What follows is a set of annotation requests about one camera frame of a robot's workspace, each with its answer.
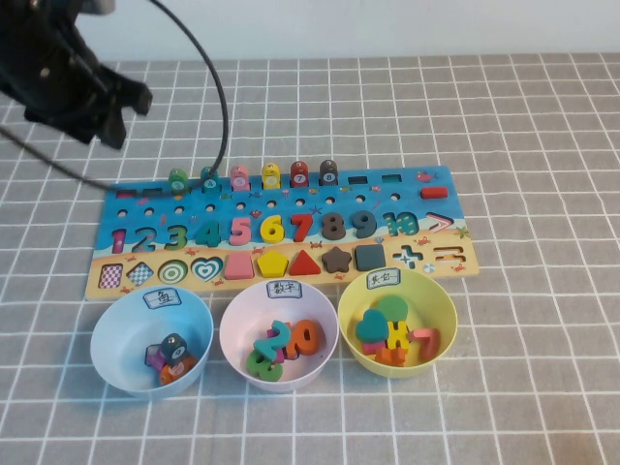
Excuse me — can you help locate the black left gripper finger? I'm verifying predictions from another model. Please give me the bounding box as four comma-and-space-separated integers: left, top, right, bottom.
108, 72, 154, 116
98, 111, 129, 150

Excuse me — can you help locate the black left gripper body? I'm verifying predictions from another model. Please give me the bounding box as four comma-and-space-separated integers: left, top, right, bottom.
22, 28, 125, 145

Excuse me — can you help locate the light blue plastic bowl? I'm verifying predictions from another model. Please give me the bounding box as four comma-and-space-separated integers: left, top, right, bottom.
89, 286, 215, 400

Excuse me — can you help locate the pink plastic bowl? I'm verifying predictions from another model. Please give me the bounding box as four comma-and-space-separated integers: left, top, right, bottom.
219, 279, 339, 393

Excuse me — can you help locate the wooden number puzzle board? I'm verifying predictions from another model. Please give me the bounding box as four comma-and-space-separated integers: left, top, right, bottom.
84, 165, 481, 302

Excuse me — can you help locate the yellow plastic bowl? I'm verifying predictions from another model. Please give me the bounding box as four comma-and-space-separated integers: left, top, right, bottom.
337, 267, 459, 380

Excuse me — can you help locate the green fish peg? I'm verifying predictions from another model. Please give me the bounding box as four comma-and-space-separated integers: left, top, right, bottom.
167, 168, 191, 195

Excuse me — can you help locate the pink fish peg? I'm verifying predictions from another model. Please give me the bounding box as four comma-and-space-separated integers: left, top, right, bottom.
229, 164, 250, 192

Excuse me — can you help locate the teal wooden number four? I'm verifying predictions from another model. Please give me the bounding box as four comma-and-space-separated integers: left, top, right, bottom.
196, 220, 222, 247

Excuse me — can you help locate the yellow fish peg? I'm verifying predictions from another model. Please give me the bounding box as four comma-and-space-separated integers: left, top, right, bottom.
260, 162, 281, 191

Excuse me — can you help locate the pink wooden number five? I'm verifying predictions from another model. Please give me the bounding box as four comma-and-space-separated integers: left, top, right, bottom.
228, 216, 253, 247

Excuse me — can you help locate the red fish peg seven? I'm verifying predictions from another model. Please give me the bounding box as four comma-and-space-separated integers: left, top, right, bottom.
289, 160, 310, 189

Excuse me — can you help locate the yellow wooden number six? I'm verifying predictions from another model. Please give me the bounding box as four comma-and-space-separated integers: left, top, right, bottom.
260, 214, 286, 244

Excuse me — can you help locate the pink trapezoid wooden block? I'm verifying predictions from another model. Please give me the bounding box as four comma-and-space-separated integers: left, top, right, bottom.
224, 253, 254, 281

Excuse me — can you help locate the red wooden number seven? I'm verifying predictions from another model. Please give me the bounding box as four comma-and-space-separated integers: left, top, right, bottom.
289, 213, 315, 243

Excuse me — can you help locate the brown fish peg eight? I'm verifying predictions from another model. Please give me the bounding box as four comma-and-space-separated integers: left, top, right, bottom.
318, 159, 339, 188

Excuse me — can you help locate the yellow pentagon wooden block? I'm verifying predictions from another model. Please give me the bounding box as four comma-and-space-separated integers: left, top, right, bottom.
256, 250, 290, 279

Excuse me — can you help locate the dark teal fish peg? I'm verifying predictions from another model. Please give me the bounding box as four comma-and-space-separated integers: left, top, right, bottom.
159, 332, 189, 363

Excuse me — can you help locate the brown wooden number eight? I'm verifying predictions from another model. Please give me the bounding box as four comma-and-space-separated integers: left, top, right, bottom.
322, 211, 347, 242

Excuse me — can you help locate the purple fish peg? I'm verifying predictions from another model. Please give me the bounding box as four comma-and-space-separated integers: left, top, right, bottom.
144, 343, 169, 373

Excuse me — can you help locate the red triangle wooden block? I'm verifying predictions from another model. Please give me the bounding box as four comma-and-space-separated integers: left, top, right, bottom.
289, 248, 322, 276

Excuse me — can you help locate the brown star wooden block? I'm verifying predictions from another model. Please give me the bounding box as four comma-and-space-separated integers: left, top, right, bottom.
321, 245, 354, 274

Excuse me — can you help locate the dark grey wooden number nine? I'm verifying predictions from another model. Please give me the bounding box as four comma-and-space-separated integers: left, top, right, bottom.
351, 209, 378, 239

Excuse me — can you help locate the green wooden number three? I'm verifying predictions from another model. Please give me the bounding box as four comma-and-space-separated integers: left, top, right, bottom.
245, 349, 285, 383

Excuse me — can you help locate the dark grey square wooden block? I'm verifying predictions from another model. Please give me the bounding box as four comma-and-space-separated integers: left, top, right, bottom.
355, 243, 388, 271

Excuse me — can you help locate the orange wooden number ten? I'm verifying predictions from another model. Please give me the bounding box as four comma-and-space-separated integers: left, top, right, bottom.
284, 318, 325, 359

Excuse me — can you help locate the teal heart wooden block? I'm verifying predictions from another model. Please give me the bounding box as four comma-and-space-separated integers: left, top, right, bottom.
356, 309, 388, 345

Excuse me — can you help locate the green round wooden block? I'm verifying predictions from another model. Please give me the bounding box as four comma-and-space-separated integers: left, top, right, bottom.
376, 294, 409, 324

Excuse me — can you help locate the yellow plus wooden block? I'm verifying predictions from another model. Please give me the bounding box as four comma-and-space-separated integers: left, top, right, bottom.
382, 319, 413, 351

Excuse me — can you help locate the orange wooden shape block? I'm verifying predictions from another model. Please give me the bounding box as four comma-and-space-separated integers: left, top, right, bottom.
375, 347, 407, 367

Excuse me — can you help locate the pink greater-than wooden block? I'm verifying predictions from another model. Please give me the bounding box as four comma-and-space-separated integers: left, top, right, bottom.
406, 327, 442, 362

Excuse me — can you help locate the grey white-grid tablecloth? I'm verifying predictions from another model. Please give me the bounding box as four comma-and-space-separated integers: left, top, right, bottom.
0, 51, 620, 465

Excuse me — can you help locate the black cable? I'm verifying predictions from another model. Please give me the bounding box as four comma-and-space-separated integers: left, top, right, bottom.
0, 0, 231, 193

